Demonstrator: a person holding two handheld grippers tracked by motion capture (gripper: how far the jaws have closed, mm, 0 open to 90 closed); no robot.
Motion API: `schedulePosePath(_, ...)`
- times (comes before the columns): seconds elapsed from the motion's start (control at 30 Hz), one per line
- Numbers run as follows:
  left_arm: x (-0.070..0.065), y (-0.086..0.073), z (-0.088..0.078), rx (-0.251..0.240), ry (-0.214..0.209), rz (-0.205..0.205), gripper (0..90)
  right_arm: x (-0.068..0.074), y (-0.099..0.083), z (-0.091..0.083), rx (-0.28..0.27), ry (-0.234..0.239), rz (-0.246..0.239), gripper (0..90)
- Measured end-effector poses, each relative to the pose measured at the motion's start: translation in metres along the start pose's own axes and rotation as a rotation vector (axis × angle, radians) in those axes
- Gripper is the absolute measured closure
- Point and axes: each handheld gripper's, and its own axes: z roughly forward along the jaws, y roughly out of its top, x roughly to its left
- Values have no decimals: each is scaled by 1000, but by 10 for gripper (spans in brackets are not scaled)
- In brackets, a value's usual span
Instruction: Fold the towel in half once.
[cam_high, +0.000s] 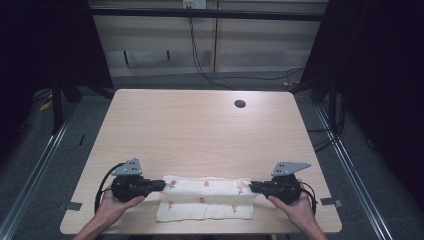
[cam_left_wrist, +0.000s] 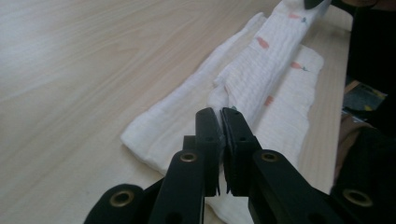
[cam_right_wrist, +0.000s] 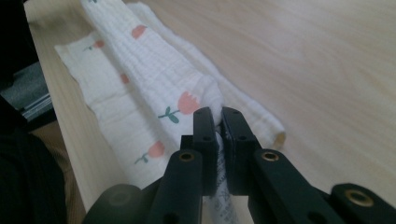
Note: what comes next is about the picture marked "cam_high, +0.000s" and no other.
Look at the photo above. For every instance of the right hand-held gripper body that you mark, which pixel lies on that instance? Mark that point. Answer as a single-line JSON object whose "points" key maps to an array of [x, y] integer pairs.
{"points": [[285, 188]]}

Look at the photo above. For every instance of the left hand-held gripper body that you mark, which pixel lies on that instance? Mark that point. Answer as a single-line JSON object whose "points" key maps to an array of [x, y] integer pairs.
{"points": [[131, 186]]}

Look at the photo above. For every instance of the white towel with tag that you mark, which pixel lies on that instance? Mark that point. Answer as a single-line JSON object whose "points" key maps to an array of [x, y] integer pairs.
{"points": [[205, 200]]}

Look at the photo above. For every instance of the person's right hand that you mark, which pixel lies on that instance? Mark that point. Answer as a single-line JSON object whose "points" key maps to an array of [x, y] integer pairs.
{"points": [[298, 210]]}

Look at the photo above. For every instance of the person's left hand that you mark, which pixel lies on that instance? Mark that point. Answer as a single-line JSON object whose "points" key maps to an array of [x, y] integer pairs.
{"points": [[111, 210]]}

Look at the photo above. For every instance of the grey tape strip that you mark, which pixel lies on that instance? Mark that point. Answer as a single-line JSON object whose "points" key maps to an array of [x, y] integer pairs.
{"points": [[72, 206], [331, 201]]}

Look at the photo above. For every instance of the dark round table grommet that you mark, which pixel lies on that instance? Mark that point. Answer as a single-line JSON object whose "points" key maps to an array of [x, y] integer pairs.
{"points": [[240, 103]]}

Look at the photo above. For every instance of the black upright stand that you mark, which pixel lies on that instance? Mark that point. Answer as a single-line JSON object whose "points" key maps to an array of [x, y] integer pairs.
{"points": [[56, 110]]}

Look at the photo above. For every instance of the yellow floor object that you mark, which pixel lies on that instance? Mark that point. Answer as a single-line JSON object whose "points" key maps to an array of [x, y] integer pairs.
{"points": [[45, 106]]}

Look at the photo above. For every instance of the black curtain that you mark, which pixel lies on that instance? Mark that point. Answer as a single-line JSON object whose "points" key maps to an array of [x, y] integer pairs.
{"points": [[43, 43], [376, 66]]}

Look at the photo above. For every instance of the metal floor rail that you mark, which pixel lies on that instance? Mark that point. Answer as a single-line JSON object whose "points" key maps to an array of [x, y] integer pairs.
{"points": [[353, 173], [31, 176]]}

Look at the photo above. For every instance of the black wall hook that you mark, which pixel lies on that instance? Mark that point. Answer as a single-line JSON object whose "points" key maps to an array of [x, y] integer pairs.
{"points": [[168, 55], [125, 57]]}

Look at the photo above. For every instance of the black horizontal frame bar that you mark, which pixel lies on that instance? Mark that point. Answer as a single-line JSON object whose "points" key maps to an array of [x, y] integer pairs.
{"points": [[206, 14]]}

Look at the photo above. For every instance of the white wall power outlet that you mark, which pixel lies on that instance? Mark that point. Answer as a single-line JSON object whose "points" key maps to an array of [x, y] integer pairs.
{"points": [[194, 3]]}

